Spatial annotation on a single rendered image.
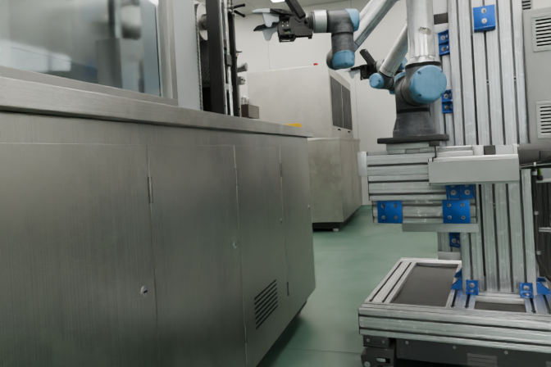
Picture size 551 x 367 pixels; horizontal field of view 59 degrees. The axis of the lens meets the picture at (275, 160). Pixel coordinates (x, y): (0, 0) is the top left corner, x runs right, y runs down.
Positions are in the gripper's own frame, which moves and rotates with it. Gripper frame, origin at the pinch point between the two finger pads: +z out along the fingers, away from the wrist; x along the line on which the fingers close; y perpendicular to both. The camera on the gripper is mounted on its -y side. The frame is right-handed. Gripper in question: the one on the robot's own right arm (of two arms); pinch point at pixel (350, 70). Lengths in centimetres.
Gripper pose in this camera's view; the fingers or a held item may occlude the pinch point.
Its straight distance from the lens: 282.0
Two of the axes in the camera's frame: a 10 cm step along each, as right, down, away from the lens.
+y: 1.6, 9.8, 0.9
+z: -6.4, 0.3, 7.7
